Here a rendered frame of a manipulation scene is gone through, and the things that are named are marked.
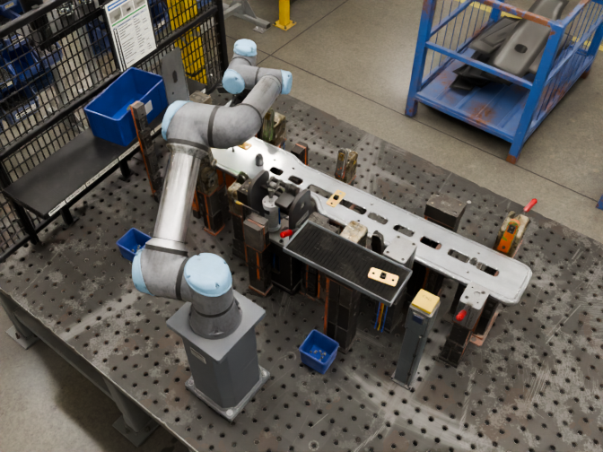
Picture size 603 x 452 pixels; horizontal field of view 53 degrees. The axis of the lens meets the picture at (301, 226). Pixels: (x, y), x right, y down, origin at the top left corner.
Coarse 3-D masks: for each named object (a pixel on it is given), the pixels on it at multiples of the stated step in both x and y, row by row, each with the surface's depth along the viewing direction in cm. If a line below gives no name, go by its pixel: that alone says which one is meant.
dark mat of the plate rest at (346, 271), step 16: (304, 240) 187; (320, 240) 187; (336, 240) 187; (304, 256) 183; (320, 256) 183; (336, 256) 183; (352, 256) 183; (368, 256) 183; (336, 272) 179; (352, 272) 179; (368, 272) 179; (400, 272) 179; (368, 288) 176; (384, 288) 176
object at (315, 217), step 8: (312, 216) 205; (320, 216) 205; (320, 224) 202; (304, 264) 217; (304, 272) 220; (312, 272) 217; (304, 280) 223; (312, 280) 220; (304, 288) 226; (312, 288) 223; (304, 296) 227; (312, 296) 227
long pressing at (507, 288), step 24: (264, 144) 240; (216, 168) 232; (240, 168) 231; (264, 168) 231; (288, 168) 231; (312, 192) 223; (360, 192) 223; (336, 216) 215; (360, 216) 215; (384, 216) 215; (408, 216) 215; (384, 240) 208; (456, 240) 208; (432, 264) 201; (456, 264) 202; (504, 264) 202; (504, 288) 195
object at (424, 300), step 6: (420, 294) 174; (426, 294) 174; (432, 294) 174; (414, 300) 173; (420, 300) 173; (426, 300) 173; (432, 300) 173; (438, 300) 173; (420, 306) 172; (426, 306) 172; (432, 306) 172; (426, 312) 171
